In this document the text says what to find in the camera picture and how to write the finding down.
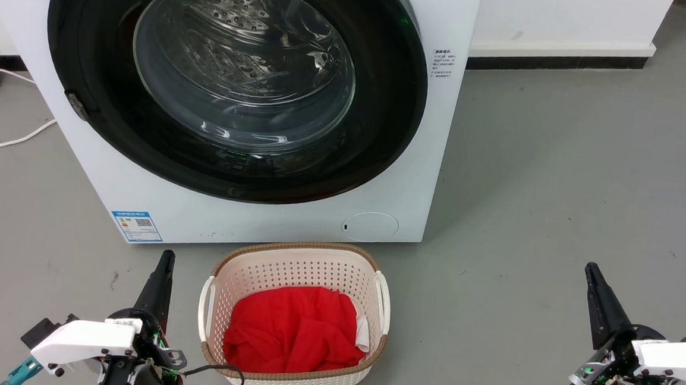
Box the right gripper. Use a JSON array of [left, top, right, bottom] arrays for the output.
[[566, 261, 686, 385]]

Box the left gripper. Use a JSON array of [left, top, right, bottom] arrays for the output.
[[98, 246, 194, 385]]

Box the white perforated laundry basket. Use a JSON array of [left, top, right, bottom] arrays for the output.
[[193, 235, 395, 385]]

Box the blue energy label sticker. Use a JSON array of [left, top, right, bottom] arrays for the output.
[[109, 209, 165, 245]]

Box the red garment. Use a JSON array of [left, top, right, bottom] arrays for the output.
[[221, 280, 370, 380]]

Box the white cloth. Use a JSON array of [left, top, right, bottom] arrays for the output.
[[353, 313, 373, 354]]

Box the round white filter cover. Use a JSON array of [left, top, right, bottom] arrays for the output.
[[341, 210, 400, 244]]

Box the white front-load washing machine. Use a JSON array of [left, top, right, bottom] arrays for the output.
[[0, 0, 484, 264]]

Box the white warning text sticker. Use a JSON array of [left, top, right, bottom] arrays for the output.
[[431, 49, 458, 81]]

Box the black round washer door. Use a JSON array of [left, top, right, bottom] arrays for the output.
[[37, 0, 434, 214]]

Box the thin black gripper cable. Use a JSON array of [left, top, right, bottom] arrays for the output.
[[180, 361, 247, 385]]

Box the teal cable connector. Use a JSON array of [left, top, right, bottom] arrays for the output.
[[0, 355, 44, 385]]

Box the white power cable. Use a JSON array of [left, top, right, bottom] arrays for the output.
[[0, 115, 58, 167]]

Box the thin white cable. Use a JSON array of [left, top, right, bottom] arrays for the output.
[[0, 68, 37, 86]]

